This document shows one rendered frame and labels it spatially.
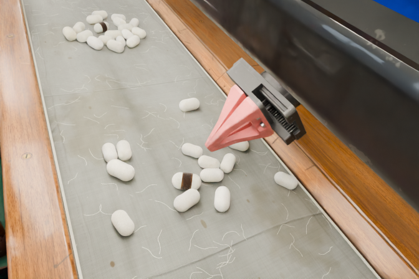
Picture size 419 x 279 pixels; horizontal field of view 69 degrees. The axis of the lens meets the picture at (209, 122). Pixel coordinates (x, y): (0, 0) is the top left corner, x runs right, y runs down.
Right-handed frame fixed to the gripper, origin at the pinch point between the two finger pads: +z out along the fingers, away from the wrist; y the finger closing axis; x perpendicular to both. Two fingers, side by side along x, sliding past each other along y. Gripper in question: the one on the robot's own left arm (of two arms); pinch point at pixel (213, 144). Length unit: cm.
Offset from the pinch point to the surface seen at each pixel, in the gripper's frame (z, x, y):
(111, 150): 11.5, -1.7, -8.5
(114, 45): 5.1, 3.2, -35.8
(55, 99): 16.3, -3.5, -23.8
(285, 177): -4.2, 11.0, 4.5
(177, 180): 6.7, 2.0, -0.6
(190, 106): 0.5, 7.6, -13.8
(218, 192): 3.6, 4.7, 3.0
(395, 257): -7.9, 13.8, 18.9
